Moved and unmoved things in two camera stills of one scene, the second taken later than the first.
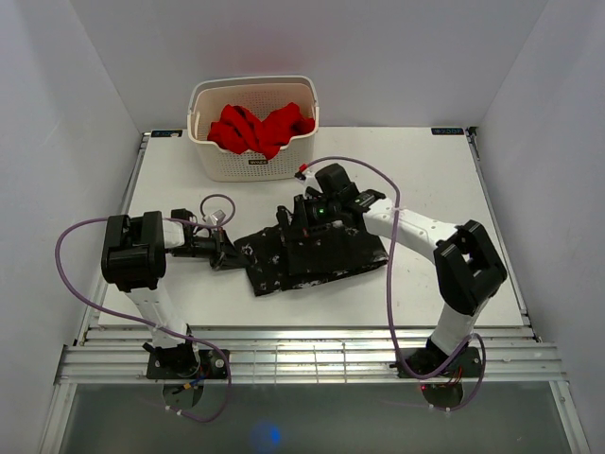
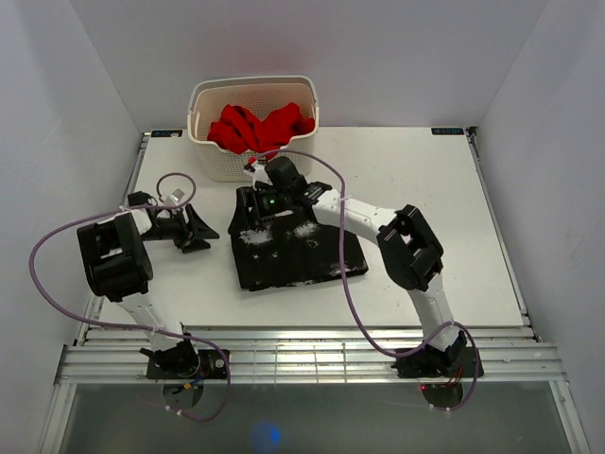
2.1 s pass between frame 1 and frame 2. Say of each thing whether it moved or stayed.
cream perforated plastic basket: stayed
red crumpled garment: stayed
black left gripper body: moved
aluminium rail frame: stayed
